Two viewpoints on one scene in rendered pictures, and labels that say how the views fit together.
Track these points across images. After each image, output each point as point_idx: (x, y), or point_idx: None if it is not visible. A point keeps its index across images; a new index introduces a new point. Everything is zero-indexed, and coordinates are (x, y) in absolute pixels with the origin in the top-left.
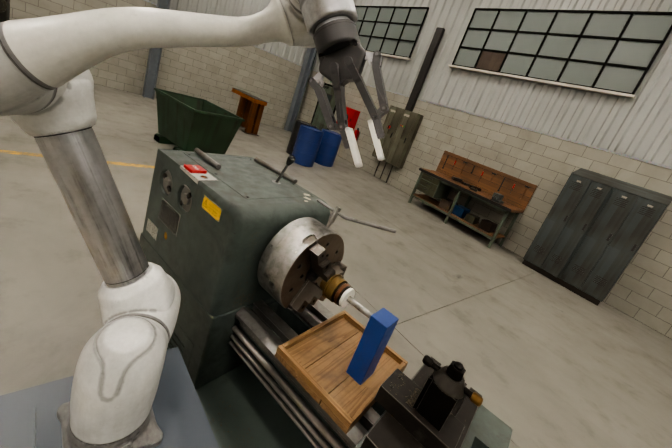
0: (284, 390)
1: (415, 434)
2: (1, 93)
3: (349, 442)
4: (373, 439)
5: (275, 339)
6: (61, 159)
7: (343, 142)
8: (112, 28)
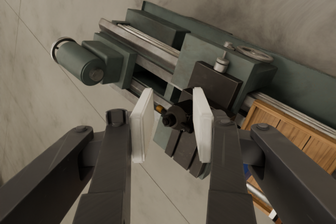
0: (327, 130)
1: (206, 98)
2: None
3: (255, 98)
4: (232, 82)
5: None
6: None
7: (224, 115)
8: None
